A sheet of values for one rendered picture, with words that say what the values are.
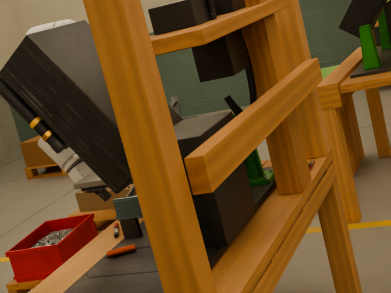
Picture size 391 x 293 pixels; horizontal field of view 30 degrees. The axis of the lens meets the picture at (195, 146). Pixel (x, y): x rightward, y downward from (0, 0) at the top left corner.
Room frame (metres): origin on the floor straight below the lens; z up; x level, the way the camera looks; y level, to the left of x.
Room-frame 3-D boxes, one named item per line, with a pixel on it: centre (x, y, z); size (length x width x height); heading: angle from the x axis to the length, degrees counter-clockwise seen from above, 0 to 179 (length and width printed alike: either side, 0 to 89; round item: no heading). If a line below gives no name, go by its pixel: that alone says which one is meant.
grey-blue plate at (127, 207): (2.34, 0.27, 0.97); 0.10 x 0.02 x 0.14; 66
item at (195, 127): (2.20, 0.00, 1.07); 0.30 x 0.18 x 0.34; 156
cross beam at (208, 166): (2.20, -0.25, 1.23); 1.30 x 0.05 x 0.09; 156
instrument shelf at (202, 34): (2.25, -0.15, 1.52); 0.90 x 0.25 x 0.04; 156
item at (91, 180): (2.32, 0.21, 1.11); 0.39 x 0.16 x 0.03; 66
